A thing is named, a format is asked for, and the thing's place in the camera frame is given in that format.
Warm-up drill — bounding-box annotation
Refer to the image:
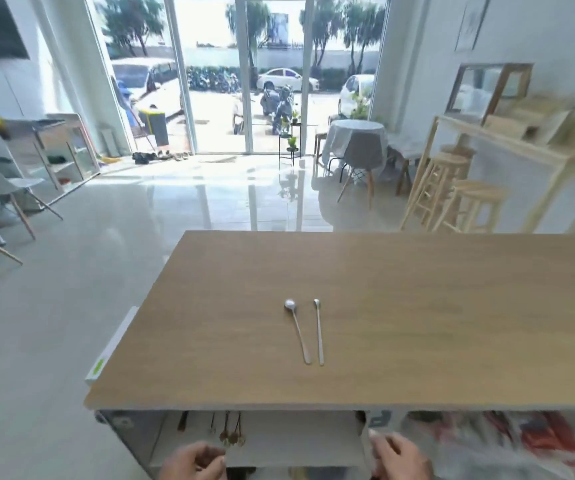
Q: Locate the person's right hand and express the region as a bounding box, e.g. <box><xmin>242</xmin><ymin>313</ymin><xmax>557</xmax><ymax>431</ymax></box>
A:
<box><xmin>368</xmin><ymin>432</ymin><xmax>436</xmax><ymax>480</ymax></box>

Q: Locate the person's left hand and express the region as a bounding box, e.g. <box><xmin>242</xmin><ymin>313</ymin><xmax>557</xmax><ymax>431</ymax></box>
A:
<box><xmin>160</xmin><ymin>441</ymin><xmax>228</xmax><ymax>480</ymax></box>

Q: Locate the white drawer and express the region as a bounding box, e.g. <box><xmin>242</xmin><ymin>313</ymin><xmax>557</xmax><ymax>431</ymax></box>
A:
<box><xmin>149</xmin><ymin>410</ymin><xmax>371</xmax><ymax>469</ymax></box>

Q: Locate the slim silver spoon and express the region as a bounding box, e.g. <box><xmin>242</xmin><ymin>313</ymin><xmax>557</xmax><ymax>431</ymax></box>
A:
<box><xmin>313</xmin><ymin>298</ymin><xmax>325</xmax><ymax>367</ymax></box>

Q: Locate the red patterned plastic bag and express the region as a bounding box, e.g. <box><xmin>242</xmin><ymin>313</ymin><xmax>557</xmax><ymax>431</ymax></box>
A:
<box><xmin>401</xmin><ymin>410</ymin><xmax>575</xmax><ymax>480</ymax></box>

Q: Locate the silver round-bowl spoon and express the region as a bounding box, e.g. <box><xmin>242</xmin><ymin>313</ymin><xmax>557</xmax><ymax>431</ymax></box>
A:
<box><xmin>284</xmin><ymin>299</ymin><xmax>312</xmax><ymax>366</ymax></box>

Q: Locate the tall wooden stool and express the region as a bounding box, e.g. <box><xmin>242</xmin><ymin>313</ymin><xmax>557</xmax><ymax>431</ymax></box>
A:
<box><xmin>439</xmin><ymin>179</ymin><xmax>509</xmax><ymax>234</ymax></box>
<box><xmin>399</xmin><ymin>152</ymin><xmax>472</xmax><ymax>233</ymax></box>

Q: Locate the grey chair with wooden legs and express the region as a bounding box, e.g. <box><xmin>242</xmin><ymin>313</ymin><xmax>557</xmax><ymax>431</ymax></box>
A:
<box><xmin>336</xmin><ymin>130</ymin><xmax>377</xmax><ymax>211</ymax></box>

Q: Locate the row of shoes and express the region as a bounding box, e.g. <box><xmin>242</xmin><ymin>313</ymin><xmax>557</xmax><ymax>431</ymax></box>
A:
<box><xmin>131</xmin><ymin>150</ymin><xmax>194</xmax><ymax>166</ymax></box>

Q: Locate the black metal plant stand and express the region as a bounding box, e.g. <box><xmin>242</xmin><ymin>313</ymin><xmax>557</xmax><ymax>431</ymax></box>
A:
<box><xmin>278</xmin><ymin>122</ymin><xmax>302</xmax><ymax>169</ymax></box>

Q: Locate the light wooden console table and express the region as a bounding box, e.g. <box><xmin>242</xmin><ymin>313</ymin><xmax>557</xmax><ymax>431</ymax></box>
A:
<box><xmin>407</xmin><ymin>115</ymin><xmax>575</xmax><ymax>234</ymax></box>

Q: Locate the dark bin with yellow rim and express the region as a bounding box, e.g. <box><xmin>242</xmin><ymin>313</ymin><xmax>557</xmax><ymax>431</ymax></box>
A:
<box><xmin>137</xmin><ymin>108</ymin><xmax>170</xmax><ymax>148</ymax></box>

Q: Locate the glass display cabinet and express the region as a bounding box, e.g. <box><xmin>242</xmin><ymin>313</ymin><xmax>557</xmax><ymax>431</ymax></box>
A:
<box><xmin>32</xmin><ymin>113</ymin><xmax>101</xmax><ymax>206</ymax></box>

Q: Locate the white chair with wooden legs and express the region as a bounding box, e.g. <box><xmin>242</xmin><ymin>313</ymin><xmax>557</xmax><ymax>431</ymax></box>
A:
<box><xmin>0</xmin><ymin>147</ymin><xmax>64</xmax><ymax>241</ymax></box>

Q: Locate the potted plant with white flowers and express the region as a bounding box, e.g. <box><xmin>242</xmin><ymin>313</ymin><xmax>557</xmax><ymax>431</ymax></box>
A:
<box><xmin>349</xmin><ymin>89</ymin><xmax>372</xmax><ymax>121</ymax></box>

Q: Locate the white scooter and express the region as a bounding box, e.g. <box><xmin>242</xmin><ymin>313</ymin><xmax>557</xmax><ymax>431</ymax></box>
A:
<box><xmin>231</xmin><ymin>94</ymin><xmax>247</xmax><ymax>136</ymax></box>

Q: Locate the white hatchback car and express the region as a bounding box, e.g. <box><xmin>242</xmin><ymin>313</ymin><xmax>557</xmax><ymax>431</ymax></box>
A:
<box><xmin>338</xmin><ymin>74</ymin><xmax>376</xmax><ymax>119</ymax></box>

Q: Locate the dark parked motorcycle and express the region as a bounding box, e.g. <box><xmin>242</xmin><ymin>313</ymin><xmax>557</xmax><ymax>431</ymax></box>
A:
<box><xmin>260</xmin><ymin>84</ymin><xmax>296</xmax><ymax>136</ymax></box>

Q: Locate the white van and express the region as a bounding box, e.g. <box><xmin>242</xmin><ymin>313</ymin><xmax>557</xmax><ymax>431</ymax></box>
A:
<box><xmin>111</xmin><ymin>58</ymin><xmax>184</xmax><ymax>121</ymax></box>

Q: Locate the white sedan car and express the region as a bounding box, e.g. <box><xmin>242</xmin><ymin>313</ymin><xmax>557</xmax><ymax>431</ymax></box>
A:
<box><xmin>256</xmin><ymin>68</ymin><xmax>320</xmax><ymax>93</ymax></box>

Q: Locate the white sliding glass door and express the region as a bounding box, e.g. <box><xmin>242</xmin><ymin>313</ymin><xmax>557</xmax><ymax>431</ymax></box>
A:
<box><xmin>162</xmin><ymin>0</ymin><xmax>319</xmax><ymax>156</ymax></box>

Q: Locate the framed wall picture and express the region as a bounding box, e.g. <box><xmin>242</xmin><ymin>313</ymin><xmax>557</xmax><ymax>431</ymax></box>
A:
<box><xmin>454</xmin><ymin>0</ymin><xmax>492</xmax><ymax>52</ymax></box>

